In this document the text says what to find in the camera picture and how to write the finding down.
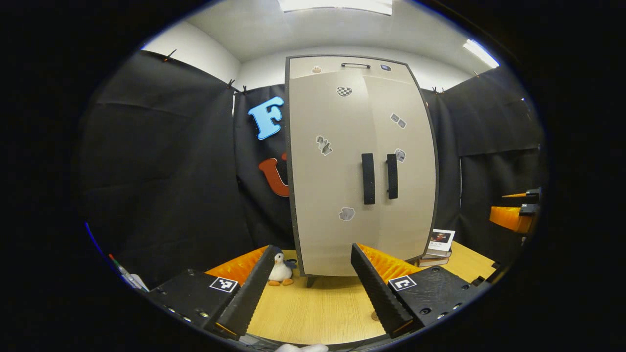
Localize light grey cabinet door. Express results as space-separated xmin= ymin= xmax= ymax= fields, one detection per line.
xmin=289 ymin=70 xmax=380 ymax=277
xmin=362 ymin=73 xmax=437 ymax=262

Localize ceiling light panel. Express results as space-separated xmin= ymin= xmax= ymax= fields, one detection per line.
xmin=278 ymin=0 xmax=393 ymax=15
xmin=463 ymin=39 xmax=500 ymax=69

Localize grey cabinet drawer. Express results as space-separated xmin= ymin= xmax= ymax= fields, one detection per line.
xmin=289 ymin=56 xmax=411 ymax=80

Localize black backdrop cloth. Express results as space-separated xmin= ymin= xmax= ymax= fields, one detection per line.
xmin=76 ymin=49 xmax=548 ymax=289

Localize small white holder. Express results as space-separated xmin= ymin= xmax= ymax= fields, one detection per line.
xmin=122 ymin=274 xmax=149 ymax=292

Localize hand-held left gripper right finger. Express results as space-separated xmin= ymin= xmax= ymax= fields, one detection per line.
xmin=350 ymin=242 xmax=485 ymax=338

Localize grey cabinet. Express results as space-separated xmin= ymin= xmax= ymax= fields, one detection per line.
xmin=285 ymin=55 xmax=439 ymax=288

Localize white plush bird toy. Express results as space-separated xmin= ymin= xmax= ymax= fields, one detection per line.
xmin=268 ymin=253 xmax=297 ymax=286

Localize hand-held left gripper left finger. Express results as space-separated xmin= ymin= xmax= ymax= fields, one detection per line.
xmin=147 ymin=244 xmax=275 ymax=339

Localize white photo cover book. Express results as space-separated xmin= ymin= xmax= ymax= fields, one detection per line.
xmin=426 ymin=229 xmax=456 ymax=257

